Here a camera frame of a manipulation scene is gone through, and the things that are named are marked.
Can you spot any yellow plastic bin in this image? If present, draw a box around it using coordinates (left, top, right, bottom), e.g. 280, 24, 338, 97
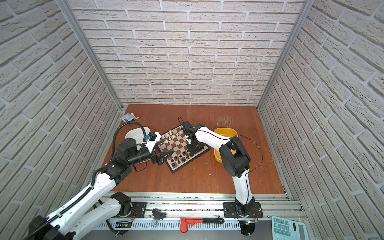
213, 127, 238, 164

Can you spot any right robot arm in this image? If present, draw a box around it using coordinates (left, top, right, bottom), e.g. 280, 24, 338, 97
182, 122, 255, 217

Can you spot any grey pencil sharpener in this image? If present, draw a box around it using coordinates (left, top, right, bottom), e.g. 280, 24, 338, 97
122, 113, 138, 123

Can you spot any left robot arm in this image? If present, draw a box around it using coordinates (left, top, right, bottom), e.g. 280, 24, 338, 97
26, 136, 173, 240

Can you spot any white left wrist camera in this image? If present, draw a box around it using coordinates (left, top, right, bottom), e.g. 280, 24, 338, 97
143, 132, 161, 153

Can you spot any folding chess board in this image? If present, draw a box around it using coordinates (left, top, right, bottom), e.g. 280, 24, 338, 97
158, 122, 210, 174

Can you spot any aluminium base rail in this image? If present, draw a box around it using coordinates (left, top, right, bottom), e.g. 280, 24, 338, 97
110, 192, 307, 231

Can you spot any white plastic bin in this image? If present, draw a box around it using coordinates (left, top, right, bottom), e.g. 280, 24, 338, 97
125, 128, 145, 150

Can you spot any teal calculator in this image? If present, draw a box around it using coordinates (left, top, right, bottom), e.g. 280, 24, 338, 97
271, 216, 310, 240

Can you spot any red black clamp tool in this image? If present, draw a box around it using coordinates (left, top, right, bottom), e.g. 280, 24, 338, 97
180, 218, 225, 234

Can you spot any small black bracket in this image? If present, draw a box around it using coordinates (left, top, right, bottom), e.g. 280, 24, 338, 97
152, 208, 167, 227

